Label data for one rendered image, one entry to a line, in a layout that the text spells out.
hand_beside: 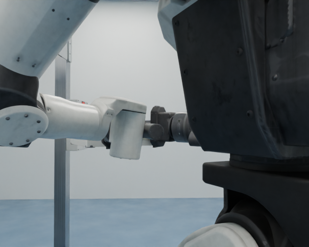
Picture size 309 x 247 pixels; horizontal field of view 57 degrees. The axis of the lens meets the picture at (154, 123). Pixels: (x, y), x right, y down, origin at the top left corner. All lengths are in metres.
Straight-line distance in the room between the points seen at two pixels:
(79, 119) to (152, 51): 3.87
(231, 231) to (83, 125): 0.29
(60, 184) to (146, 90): 2.89
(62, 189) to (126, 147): 0.99
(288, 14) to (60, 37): 0.24
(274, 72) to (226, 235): 0.19
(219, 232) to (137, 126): 0.29
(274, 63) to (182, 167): 4.00
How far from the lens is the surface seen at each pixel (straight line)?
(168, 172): 4.24
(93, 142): 0.82
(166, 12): 0.39
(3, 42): 0.36
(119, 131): 0.58
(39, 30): 0.34
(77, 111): 0.50
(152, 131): 0.59
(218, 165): 0.40
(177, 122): 0.78
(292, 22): 0.28
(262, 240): 0.36
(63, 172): 1.52
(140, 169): 4.22
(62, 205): 1.55
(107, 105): 0.54
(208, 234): 0.39
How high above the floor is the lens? 1.01
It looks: 1 degrees up
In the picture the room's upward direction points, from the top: straight up
